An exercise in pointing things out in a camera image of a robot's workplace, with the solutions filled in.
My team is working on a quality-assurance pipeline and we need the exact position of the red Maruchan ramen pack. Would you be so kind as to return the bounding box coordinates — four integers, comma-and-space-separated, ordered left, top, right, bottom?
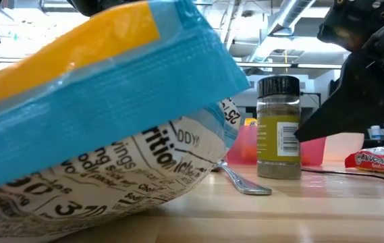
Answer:
344, 144, 384, 177

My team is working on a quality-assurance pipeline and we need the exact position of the long ceiling light strip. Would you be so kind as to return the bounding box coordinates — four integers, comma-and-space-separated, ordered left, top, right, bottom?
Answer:
235, 61, 343, 70

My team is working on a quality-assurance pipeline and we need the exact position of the silver metal spoon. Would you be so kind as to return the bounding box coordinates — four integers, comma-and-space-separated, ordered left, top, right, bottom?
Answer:
213, 159, 273, 196

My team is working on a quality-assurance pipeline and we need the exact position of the pink plastic bin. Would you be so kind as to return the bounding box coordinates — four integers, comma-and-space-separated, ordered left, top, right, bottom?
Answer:
225, 125, 327, 166

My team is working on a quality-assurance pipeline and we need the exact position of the blue yellow Maruchan ramen pack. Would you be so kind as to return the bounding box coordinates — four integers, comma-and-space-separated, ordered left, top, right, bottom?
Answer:
0, 0, 252, 243

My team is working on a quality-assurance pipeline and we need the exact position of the pink translucent bowl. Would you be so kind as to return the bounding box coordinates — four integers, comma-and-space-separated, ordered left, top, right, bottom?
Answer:
323, 132, 366, 162

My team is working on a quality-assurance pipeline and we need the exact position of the black-lid spice jar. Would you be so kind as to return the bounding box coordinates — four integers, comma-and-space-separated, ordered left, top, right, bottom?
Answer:
256, 75, 303, 180

